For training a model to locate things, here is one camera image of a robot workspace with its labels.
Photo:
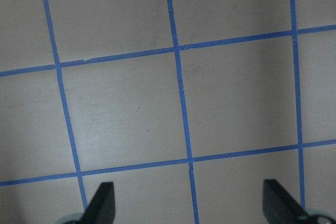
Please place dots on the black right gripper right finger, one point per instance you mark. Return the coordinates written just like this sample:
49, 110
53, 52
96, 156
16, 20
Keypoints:
279, 206

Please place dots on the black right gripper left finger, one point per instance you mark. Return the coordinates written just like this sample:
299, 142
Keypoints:
101, 209

